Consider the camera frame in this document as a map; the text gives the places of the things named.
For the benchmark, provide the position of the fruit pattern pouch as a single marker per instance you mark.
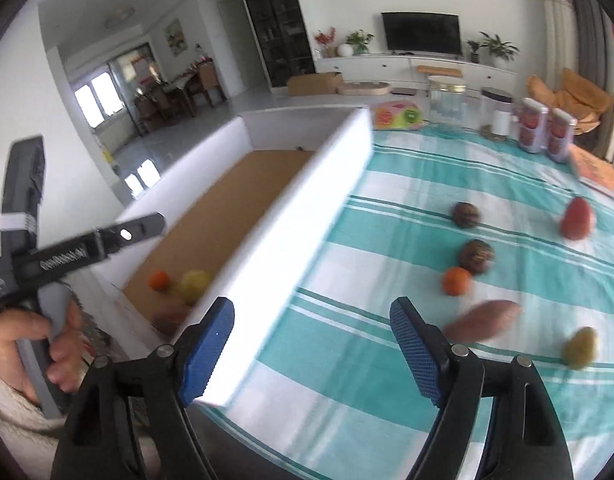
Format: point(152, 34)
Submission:
point(397, 115)

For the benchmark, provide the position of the dark mangosteen middle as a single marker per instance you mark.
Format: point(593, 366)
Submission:
point(476, 256)

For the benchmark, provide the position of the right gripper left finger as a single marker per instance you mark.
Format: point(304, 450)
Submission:
point(99, 440)

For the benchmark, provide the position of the person's left hand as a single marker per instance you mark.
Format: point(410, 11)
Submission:
point(64, 351)

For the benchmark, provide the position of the red apple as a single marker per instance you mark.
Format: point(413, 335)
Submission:
point(578, 221)

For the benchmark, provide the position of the large sweet potato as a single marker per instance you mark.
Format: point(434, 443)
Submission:
point(488, 320)

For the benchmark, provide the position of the small orange tangerine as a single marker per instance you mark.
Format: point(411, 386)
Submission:
point(159, 281)

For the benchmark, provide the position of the orange lounge chair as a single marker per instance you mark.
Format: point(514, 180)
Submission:
point(578, 97)

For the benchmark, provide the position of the left red-white can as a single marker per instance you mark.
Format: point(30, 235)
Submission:
point(533, 118)

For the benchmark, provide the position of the dark mangosteen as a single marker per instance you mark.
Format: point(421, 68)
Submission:
point(466, 215)
point(476, 256)

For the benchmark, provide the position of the cardboard box on floor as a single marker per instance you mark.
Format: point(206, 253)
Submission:
point(314, 84)

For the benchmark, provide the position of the green-yellow pear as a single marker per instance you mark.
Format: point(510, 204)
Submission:
point(581, 350)

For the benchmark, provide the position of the large yellow citrus fruit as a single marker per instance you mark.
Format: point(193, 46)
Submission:
point(192, 285)

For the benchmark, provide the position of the clear glass jar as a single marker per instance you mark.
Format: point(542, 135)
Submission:
point(447, 100)

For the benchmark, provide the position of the left potted plant white vase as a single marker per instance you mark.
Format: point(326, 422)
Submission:
point(356, 43)

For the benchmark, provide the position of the red flower vase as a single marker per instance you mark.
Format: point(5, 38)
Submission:
point(326, 42)

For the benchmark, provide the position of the red-white can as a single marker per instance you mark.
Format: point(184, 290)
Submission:
point(533, 118)
point(561, 131)

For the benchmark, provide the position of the black television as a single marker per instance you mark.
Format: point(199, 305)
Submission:
point(422, 32)

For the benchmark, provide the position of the green potted plant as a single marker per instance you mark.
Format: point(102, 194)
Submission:
point(502, 53)

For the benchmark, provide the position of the clear jar black lid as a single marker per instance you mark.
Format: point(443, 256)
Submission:
point(495, 114)

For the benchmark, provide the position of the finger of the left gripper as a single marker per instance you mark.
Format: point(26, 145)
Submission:
point(134, 231)

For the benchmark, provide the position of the orange book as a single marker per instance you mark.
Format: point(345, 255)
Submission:
point(592, 171)

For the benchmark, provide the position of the teal plaid tablecloth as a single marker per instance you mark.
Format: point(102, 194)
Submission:
point(331, 397)

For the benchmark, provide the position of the small sweet potato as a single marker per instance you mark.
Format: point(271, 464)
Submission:
point(167, 323)

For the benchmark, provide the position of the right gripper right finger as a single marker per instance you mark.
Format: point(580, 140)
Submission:
point(524, 438)

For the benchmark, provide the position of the right red-white can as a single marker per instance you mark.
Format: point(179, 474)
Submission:
point(561, 131)

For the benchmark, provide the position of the dark mangosteen far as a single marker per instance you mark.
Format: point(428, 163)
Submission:
point(466, 215)

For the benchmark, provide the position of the black display cabinet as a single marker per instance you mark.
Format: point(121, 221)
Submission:
point(280, 32)

